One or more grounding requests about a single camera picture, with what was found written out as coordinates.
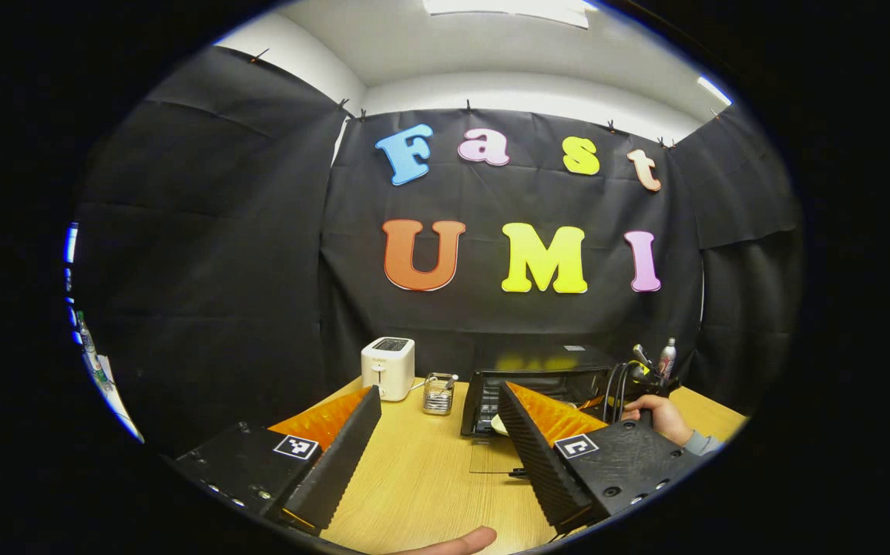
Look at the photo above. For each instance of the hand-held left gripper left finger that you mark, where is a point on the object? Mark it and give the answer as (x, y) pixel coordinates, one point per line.
(344, 455)

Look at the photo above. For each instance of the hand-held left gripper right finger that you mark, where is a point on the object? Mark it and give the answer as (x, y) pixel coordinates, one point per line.
(537, 455)

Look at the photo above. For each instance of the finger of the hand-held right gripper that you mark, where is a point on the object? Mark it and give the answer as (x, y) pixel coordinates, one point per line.
(592, 402)

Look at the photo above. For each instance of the black electric oven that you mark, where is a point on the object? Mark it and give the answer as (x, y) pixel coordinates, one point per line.
(537, 361)

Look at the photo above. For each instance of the pink and white spray bottle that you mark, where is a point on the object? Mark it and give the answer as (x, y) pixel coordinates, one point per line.
(667, 361)

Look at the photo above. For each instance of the white toaster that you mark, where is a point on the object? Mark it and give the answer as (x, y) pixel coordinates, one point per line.
(387, 370)

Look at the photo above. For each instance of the black backdrop cloth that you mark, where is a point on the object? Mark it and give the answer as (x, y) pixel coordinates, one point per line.
(529, 324)

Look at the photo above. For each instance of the cluttered white side table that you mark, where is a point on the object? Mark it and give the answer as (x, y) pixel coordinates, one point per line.
(98, 362)

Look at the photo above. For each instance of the small ceiling light panel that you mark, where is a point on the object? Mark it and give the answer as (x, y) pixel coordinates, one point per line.
(714, 90)

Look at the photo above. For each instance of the large ceiling light panel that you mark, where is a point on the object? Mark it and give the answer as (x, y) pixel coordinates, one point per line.
(506, 9)

